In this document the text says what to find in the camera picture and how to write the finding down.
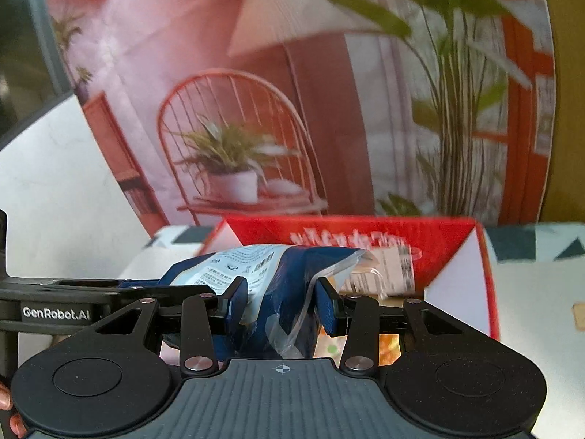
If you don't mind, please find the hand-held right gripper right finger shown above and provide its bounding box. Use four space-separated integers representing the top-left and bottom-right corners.
317 277 497 373

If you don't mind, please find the orange snack packet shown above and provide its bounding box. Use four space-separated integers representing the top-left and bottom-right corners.
315 333 404 367

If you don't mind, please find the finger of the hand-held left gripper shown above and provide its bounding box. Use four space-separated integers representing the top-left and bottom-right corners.
116 279 216 301

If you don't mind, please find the wall poster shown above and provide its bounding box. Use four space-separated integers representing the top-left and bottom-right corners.
42 0 557 228

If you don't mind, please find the blue snack packet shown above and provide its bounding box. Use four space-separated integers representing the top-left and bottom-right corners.
160 244 381 361

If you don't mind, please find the brown board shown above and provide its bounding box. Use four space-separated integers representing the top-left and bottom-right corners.
534 0 585 226

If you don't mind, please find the red strawberry print box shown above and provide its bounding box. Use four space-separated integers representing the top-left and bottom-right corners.
197 215 502 343

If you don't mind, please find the person's left hand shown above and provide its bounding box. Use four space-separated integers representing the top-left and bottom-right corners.
0 380 28 438

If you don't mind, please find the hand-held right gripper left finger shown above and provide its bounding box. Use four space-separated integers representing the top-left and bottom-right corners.
94 277 250 376

